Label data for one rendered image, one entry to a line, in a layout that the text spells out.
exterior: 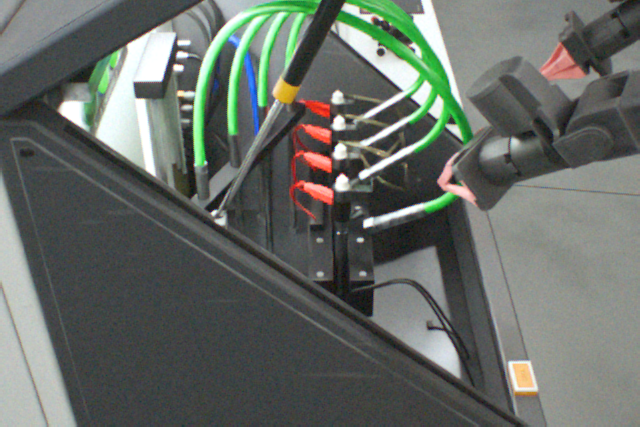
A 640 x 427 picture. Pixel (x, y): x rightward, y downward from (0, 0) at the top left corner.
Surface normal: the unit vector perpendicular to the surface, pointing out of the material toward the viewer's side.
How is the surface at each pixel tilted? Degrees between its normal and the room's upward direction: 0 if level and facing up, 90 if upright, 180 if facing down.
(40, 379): 90
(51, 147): 90
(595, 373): 0
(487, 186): 48
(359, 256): 0
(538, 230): 0
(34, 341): 90
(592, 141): 97
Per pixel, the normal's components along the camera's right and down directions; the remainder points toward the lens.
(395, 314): 0.00, -0.80
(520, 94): -0.47, 0.62
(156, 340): 0.01, 0.60
